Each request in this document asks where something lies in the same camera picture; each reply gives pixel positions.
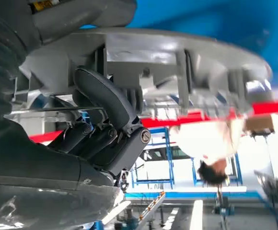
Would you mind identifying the seated person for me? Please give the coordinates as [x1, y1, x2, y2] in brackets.
[170, 117, 247, 186]

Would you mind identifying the brown cardboard box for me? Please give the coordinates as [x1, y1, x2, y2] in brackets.
[244, 114, 276, 138]

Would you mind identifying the red barrier belt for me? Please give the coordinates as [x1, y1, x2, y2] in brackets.
[29, 100, 278, 144]

